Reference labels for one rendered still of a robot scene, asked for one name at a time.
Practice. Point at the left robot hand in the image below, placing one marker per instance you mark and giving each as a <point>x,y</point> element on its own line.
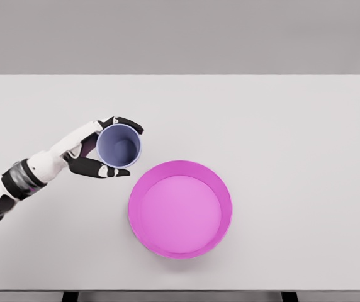
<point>73,141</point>

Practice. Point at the blue-grey cup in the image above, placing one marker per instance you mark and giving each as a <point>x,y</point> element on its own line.
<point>119,146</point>

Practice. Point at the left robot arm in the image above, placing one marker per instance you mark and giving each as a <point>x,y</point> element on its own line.
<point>25,171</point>

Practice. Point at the pink round plate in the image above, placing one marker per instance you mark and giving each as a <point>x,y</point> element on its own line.
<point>180,209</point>

